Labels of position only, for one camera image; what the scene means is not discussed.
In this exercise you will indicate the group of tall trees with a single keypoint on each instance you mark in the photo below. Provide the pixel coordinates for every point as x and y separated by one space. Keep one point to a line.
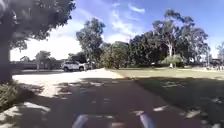
156 46

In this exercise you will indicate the low bushes beside path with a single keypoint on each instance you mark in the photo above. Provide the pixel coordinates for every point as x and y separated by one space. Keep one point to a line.
10 93

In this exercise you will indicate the robot's own part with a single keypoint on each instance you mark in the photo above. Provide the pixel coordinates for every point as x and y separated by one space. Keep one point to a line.
147 121
80 121

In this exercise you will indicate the orange-brown dirt path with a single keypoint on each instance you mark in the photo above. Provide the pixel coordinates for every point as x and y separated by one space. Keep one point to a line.
110 100

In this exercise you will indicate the white car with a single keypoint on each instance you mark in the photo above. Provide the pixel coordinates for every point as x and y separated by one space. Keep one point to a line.
73 66

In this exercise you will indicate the large dark-crowned tree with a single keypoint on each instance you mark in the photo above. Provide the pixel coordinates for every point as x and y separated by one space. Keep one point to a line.
20 16

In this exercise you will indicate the small tree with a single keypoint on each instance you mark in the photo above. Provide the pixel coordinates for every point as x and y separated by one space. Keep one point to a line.
42 56

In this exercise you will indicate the slim leafy tree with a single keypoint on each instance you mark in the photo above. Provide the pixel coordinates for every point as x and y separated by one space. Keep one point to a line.
90 36

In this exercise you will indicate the pale paved road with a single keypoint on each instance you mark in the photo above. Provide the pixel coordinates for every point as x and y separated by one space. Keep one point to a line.
50 81

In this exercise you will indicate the green grass field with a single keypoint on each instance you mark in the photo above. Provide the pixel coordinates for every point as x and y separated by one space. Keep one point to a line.
186 85

